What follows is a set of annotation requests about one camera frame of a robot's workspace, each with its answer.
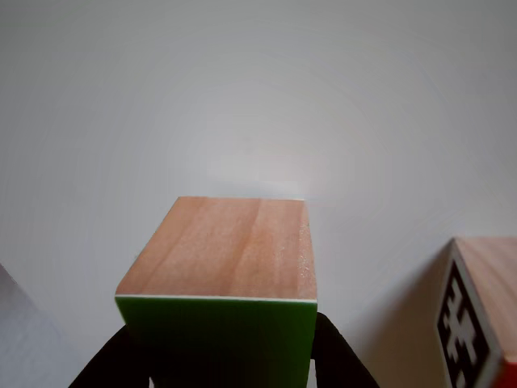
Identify green wooden cube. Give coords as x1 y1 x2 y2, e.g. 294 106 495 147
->
114 196 318 388

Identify red cube with marker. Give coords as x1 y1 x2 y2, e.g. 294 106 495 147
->
435 236 517 388

